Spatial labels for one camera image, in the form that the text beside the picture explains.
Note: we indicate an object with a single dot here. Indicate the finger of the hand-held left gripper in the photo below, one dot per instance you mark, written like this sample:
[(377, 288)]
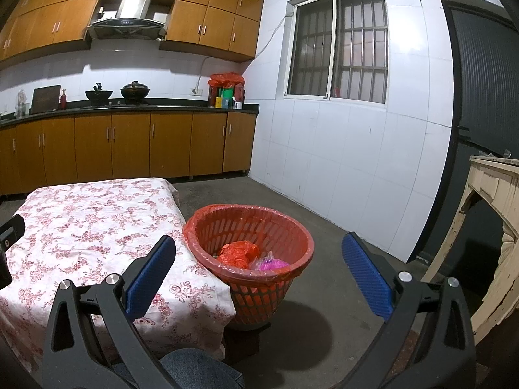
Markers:
[(12, 227)]

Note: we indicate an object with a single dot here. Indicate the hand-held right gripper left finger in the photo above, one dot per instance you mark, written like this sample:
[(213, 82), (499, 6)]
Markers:
[(148, 277)]

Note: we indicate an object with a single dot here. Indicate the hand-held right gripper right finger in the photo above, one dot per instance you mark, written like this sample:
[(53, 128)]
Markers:
[(367, 281)]

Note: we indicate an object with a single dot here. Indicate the large red plastic bag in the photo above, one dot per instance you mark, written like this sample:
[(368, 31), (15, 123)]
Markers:
[(237, 253)]

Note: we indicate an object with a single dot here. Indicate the purple pink plastic bag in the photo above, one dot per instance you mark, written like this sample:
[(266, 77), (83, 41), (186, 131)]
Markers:
[(271, 265)]

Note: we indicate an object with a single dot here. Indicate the red plastic basket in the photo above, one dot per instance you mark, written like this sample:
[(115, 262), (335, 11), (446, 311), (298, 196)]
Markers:
[(259, 300)]

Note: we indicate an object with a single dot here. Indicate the floral tablecloth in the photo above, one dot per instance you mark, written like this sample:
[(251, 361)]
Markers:
[(101, 219)]

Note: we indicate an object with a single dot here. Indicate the person's leg in jeans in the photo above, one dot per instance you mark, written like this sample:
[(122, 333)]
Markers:
[(190, 368)]

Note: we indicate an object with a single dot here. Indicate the clear glass jar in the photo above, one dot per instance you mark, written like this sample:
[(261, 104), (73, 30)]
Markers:
[(20, 103)]

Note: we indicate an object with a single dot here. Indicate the dark cutting board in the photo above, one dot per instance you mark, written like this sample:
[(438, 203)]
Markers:
[(46, 99)]

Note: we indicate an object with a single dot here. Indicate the lower wooden cabinets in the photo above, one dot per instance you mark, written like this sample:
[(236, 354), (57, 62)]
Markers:
[(170, 142)]

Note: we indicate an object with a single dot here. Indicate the cream wooden table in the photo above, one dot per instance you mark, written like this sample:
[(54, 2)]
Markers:
[(492, 186)]

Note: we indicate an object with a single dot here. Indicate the black gas stove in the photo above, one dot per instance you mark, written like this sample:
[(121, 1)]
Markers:
[(117, 103)]

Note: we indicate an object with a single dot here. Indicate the black countertop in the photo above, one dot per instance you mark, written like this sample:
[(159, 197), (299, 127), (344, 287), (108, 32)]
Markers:
[(182, 107)]

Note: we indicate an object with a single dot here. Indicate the black wok with lid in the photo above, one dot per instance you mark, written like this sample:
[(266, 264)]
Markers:
[(135, 91)]

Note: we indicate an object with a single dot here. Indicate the green box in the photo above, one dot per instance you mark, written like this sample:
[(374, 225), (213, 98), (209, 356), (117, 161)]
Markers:
[(227, 97)]

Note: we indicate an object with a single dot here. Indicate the dark red bottle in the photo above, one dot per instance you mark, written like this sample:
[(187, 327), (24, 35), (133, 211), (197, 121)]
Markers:
[(239, 91)]

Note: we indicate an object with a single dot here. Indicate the red bag over boxes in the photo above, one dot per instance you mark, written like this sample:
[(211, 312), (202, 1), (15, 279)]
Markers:
[(225, 79)]

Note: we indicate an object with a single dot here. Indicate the dark door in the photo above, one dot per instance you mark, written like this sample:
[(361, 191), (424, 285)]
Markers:
[(486, 81)]

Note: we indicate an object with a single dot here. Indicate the barred window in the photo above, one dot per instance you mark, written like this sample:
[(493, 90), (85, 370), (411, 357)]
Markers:
[(336, 48)]

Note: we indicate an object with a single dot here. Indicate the steel range hood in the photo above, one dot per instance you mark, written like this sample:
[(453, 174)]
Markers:
[(129, 22)]

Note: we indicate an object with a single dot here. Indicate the white wall socket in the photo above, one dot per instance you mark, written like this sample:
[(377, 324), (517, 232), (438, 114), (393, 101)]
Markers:
[(196, 91)]

